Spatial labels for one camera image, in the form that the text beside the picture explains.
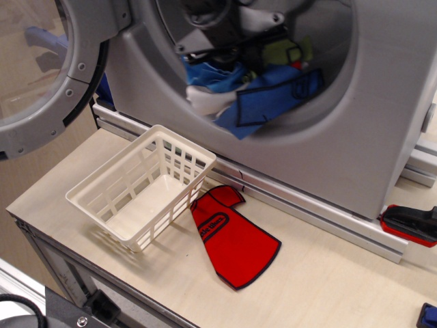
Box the blue cloth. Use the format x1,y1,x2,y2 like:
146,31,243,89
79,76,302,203
182,57,248,93

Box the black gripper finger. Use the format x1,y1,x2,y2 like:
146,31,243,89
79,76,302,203
240,46,264,74

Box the grey round machine door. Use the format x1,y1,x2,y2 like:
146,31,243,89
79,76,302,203
1,1,131,161

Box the aluminium table frame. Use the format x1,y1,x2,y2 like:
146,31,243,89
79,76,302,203
14,217,196,327

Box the grey toy washing machine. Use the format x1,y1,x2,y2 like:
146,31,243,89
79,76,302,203
107,1,436,219

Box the red felt dress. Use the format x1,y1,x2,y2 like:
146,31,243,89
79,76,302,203
191,185,281,290

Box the black bracket with bolt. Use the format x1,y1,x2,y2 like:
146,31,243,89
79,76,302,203
45,287,122,328

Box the white plastic laundry basket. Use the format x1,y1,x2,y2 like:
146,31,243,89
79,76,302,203
66,125,216,252

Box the blue felt garment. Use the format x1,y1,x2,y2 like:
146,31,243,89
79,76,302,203
214,64,324,140

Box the red and black clamp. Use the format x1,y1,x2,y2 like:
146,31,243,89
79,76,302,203
379,205,436,247

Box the blue clamp at corner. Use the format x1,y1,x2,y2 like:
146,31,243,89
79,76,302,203
416,303,437,328

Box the white cloth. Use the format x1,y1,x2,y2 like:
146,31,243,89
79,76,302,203
186,85,237,116

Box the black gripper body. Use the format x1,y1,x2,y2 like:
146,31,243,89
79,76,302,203
175,1,285,64

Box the blue clamp behind door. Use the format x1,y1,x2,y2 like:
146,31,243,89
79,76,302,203
24,26,113,104

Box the black braided cable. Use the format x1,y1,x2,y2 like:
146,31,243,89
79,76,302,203
0,293,47,328

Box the green felt shirt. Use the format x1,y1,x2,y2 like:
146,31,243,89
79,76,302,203
245,36,314,81

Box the small red felt garment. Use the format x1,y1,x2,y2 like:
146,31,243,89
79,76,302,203
290,60,302,70

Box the aluminium extrusion rail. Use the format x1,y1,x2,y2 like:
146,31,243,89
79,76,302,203
91,103,436,263

